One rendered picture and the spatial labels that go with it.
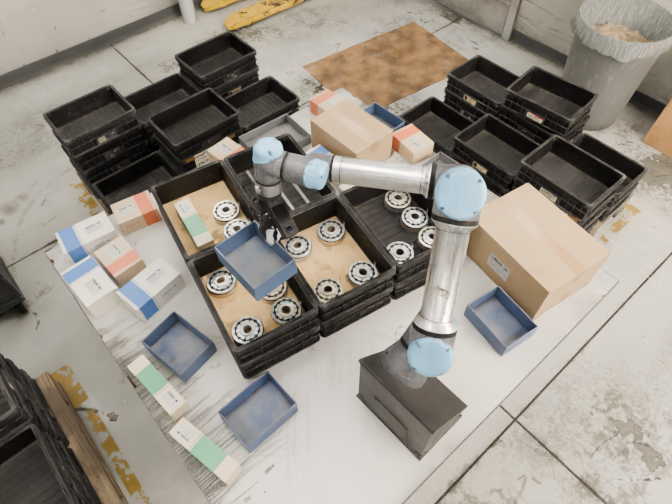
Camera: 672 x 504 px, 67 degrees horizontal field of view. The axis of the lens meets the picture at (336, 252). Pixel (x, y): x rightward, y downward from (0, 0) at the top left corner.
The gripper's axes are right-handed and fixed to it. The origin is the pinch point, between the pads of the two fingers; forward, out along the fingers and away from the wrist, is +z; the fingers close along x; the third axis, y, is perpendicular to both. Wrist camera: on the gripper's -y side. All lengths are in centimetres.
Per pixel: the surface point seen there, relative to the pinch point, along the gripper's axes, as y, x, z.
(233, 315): 4.1, 14.6, 31.4
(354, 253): -2.8, -33.2, 25.7
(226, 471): -34, 42, 42
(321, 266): 0.5, -20.5, 27.2
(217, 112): 139, -59, 56
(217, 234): 37.3, 0.3, 29.5
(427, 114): 78, -170, 65
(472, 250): -27, -73, 29
